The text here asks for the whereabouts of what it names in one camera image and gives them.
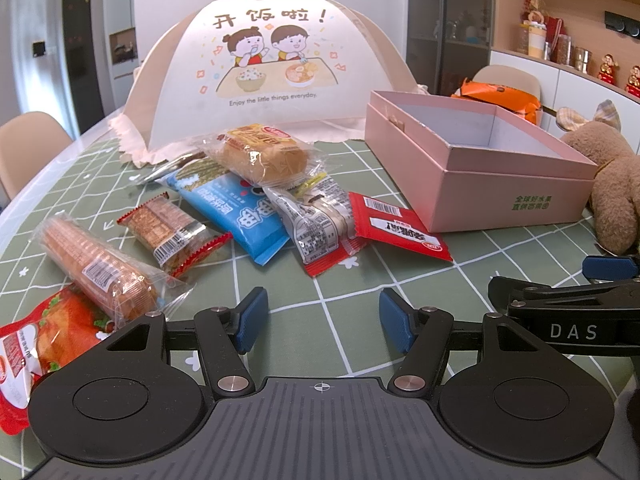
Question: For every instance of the wooden wall shelf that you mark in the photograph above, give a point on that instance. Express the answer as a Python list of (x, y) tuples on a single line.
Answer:
[(584, 23)]

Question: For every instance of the beige chair right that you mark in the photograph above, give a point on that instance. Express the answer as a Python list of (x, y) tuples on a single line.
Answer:
[(508, 76)]

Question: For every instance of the brown plush toy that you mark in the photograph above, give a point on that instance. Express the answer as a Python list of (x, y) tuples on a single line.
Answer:
[(615, 196)]

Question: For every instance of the pink cardboard box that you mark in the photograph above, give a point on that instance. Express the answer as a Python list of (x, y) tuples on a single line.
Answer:
[(470, 166)]

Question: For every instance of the blue snack bag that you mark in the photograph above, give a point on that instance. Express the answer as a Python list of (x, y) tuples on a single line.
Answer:
[(232, 204)]

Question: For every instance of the beige chair left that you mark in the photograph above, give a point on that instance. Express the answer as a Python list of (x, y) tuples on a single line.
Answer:
[(27, 144)]

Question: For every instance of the glass display cabinet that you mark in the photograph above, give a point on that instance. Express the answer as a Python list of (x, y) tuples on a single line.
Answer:
[(448, 41)]

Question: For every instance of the white sideboard cabinet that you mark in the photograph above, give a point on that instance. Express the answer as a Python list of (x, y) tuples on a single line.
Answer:
[(564, 87)]

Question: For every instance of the brown wafer snack packet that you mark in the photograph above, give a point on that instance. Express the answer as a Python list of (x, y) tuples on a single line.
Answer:
[(176, 239)]

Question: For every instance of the orange pouch bag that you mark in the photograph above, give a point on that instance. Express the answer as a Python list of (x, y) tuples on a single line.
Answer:
[(516, 101)]

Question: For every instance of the red chicken snack pouch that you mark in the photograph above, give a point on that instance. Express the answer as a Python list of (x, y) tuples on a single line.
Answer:
[(57, 331)]

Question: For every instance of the white folding food cover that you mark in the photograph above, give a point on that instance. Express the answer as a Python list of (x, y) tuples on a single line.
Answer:
[(307, 67)]

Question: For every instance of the metal tin can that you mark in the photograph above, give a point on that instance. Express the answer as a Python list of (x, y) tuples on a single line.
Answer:
[(581, 59)]

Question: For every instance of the packaged bread bun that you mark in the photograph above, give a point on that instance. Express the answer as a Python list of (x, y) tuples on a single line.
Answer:
[(263, 155)]

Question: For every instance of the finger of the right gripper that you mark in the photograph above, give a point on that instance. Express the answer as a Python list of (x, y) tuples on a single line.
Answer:
[(610, 268)]

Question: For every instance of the red figurine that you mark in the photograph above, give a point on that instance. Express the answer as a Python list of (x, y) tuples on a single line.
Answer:
[(633, 82), (608, 69)]

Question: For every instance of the silver red snack packet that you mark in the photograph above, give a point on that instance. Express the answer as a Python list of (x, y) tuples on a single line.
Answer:
[(318, 218)]

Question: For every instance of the small red snack packet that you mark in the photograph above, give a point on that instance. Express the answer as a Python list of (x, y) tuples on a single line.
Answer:
[(396, 226)]

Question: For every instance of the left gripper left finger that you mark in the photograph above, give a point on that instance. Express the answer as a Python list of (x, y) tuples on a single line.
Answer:
[(224, 335)]

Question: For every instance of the cream lidded jar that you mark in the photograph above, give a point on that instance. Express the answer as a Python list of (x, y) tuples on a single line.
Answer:
[(537, 39)]

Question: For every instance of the beige chair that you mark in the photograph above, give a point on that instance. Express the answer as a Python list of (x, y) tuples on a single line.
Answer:
[(27, 144), (508, 76)]

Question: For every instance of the green grid table mat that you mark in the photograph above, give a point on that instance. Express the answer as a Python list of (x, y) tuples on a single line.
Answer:
[(509, 406)]

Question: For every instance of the long biscuit roll pack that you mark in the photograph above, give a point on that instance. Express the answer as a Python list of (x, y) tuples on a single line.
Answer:
[(122, 286)]

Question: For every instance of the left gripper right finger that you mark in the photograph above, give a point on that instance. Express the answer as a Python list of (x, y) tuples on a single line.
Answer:
[(421, 335)]

